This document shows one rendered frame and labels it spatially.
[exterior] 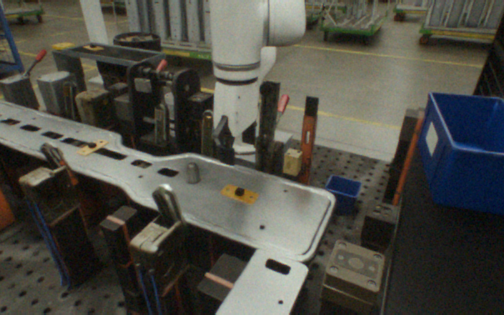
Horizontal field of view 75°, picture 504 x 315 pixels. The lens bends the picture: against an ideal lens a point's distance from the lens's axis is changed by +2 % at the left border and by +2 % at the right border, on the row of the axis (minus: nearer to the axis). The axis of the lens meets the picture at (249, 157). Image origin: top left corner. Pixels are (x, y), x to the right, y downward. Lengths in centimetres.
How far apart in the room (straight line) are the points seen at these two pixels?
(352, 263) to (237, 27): 40
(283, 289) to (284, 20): 43
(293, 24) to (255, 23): 6
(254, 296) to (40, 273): 72
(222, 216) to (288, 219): 14
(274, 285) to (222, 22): 43
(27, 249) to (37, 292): 19
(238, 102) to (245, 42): 10
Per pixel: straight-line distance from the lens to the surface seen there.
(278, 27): 55
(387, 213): 62
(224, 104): 58
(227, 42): 55
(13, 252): 124
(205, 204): 72
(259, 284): 57
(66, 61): 149
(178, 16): 546
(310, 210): 71
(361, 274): 54
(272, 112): 77
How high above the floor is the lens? 146
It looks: 32 degrees down
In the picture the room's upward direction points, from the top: straight up
